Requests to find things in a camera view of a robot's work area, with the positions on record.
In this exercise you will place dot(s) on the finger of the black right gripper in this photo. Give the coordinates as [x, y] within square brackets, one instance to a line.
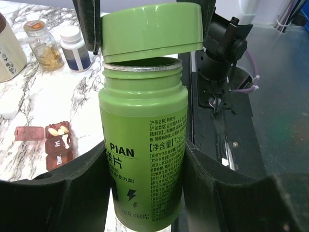
[88, 14]
[207, 10]

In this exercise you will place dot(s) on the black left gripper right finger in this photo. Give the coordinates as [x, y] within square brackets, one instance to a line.
[218, 199]

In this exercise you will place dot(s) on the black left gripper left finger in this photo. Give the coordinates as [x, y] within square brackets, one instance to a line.
[71, 198]

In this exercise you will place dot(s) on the red weekly pill organizer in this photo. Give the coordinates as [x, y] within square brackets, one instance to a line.
[58, 142]

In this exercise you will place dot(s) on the green bottle cap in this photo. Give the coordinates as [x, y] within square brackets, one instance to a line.
[151, 31]

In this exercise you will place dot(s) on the green pill bottle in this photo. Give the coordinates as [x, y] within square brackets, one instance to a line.
[143, 107]

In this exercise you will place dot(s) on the small white pill bottle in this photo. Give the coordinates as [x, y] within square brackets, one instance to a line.
[74, 49]

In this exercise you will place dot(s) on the clear glass capsule jar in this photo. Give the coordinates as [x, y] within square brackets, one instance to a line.
[43, 45]

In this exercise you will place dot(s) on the brown lidded paper cup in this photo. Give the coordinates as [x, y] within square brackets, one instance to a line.
[12, 57]

